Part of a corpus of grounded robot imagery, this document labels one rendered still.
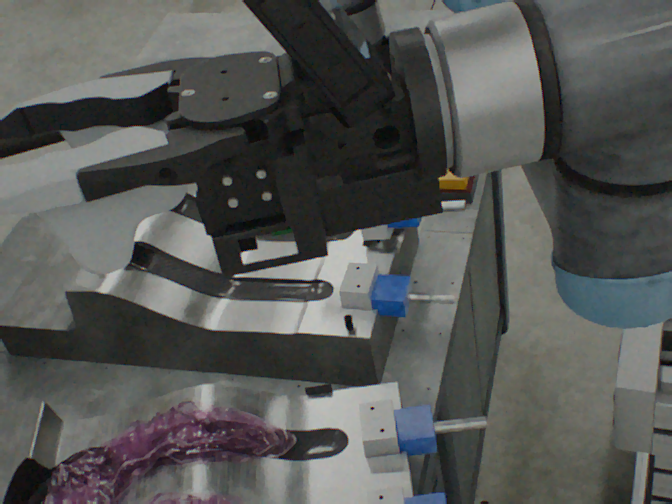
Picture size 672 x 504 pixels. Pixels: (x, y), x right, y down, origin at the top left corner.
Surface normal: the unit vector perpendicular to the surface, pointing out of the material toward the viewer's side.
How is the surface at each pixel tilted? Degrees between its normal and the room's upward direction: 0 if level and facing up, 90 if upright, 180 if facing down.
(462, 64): 36
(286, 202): 82
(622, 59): 54
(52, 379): 0
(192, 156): 83
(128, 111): 83
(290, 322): 1
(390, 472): 0
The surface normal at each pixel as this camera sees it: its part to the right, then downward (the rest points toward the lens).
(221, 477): 0.22, -0.74
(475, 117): 0.07, 0.38
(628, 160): -0.27, 0.67
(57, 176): -0.17, -0.18
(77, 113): 0.24, 0.51
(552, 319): -0.15, -0.73
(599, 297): -0.50, 0.66
